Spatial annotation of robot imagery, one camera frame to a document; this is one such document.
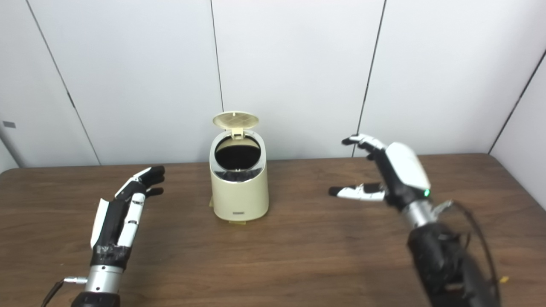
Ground cream round bin lid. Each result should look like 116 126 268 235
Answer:
212 111 259 139

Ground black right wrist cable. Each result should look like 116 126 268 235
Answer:
431 199 502 307

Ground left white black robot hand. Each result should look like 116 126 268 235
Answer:
90 166 166 270

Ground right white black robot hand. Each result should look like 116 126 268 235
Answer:
328 134 432 210

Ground cream-colored bin body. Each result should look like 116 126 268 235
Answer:
209 130 270 222

